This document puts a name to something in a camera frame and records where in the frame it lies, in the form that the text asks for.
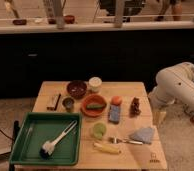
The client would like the blue towel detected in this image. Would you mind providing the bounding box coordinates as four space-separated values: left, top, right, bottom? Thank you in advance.
129 127 155 144

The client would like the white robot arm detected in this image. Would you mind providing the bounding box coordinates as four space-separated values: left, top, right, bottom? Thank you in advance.
148 62 194 126

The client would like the green plastic cup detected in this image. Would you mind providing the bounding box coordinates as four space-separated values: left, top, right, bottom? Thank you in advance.
91 123 107 140

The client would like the white cup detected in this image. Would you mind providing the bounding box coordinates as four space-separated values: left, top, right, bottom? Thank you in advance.
88 77 102 93

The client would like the small grey metal cup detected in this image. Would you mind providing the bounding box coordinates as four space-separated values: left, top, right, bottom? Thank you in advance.
62 97 74 112

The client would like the dark brown pinecone object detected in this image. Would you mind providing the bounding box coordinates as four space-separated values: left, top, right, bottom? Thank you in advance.
130 97 141 117

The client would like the blue sponge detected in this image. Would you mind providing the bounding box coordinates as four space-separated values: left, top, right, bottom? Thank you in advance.
109 105 121 124

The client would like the orange fruit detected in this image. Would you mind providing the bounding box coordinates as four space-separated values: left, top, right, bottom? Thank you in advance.
111 96 122 105

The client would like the silver fork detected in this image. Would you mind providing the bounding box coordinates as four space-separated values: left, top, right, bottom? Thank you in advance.
108 137 143 145

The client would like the yellow banana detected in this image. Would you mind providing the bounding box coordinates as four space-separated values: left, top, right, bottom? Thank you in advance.
93 143 121 154

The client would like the orange plate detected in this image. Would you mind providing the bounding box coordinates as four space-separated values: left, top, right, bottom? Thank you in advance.
81 94 107 117

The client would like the green cucumber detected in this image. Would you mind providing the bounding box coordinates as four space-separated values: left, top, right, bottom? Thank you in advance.
86 104 106 110

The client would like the dark brown bowl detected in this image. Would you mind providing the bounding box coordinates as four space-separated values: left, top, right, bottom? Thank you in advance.
67 80 87 99

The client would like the brown wooden block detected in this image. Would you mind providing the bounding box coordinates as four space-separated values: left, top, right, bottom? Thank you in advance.
46 94 61 111

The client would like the green plastic tray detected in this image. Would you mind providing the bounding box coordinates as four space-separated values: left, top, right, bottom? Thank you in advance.
9 112 82 166

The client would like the red bowl on ledge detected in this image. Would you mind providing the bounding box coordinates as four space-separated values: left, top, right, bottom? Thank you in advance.
64 15 75 24

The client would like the dark dish on ledge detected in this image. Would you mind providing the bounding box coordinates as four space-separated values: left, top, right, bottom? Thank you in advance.
12 19 27 25

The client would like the black cable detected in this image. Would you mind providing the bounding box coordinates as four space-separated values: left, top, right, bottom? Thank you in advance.
0 118 15 143

